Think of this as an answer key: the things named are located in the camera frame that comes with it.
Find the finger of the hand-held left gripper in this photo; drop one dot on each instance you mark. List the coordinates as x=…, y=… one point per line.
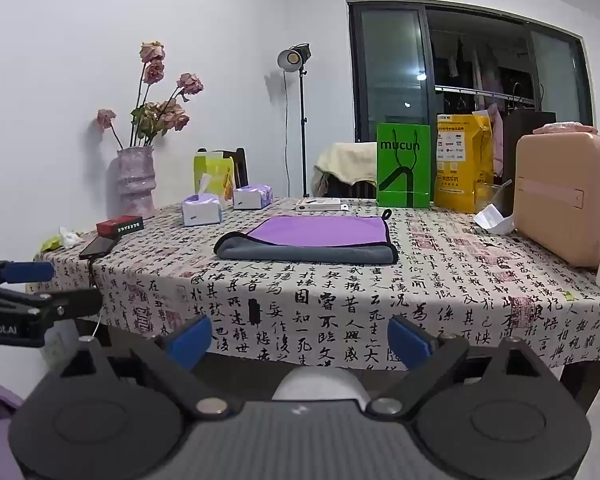
x=27, y=272
x=72, y=304

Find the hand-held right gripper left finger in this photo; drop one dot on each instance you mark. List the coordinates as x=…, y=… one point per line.
x=194, y=339

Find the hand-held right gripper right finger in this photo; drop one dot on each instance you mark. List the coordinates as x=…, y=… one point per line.
x=406, y=340

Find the purple and grey towel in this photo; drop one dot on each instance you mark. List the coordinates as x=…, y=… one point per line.
x=305, y=232

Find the yellow-green wrapper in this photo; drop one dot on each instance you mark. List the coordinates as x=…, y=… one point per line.
x=51, y=244

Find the crumpled white tissue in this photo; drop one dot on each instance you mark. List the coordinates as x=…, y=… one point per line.
x=70, y=237

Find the calligraphy printed tablecloth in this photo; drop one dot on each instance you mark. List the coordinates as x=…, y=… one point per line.
x=430, y=285

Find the black smartphone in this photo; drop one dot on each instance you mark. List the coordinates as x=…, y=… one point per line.
x=99, y=247

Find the red and black box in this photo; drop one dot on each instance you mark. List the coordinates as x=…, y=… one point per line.
x=120, y=225

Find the white tissue box near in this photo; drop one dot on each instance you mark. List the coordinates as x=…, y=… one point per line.
x=202, y=212

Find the pink ceramic vase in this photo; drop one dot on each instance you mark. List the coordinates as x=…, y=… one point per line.
x=135, y=185

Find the white paper slip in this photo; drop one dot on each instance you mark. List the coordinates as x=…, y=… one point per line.
x=492, y=220

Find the purple tissue pack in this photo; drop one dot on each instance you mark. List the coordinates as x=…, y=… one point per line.
x=252, y=197

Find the flat white box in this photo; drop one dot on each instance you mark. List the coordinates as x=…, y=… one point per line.
x=318, y=204

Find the yellow-green paper bag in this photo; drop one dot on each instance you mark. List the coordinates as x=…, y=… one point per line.
x=212, y=172

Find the clear plastic container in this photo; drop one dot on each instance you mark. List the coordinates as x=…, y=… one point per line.
x=500, y=195

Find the green paper bag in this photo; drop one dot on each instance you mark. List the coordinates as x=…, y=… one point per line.
x=404, y=165

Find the beige cloth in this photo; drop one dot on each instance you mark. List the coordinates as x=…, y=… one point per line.
x=345, y=162

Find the yellow paper bag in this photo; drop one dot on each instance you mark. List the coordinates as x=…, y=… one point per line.
x=460, y=160

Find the dried pink roses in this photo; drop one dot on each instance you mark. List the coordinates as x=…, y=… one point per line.
x=160, y=115

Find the pink hard case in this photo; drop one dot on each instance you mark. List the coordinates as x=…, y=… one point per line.
x=565, y=195

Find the dark cabinet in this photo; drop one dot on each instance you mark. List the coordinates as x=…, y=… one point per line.
x=522, y=135

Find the pink cloth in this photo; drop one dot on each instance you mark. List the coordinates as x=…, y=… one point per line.
x=565, y=128

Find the dark framed sliding window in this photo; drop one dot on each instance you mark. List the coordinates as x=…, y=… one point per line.
x=390, y=70

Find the studio lamp on stand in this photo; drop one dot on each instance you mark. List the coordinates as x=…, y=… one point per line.
x=295, y=57

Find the clothes rail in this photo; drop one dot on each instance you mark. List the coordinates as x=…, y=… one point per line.
x=480, y=92

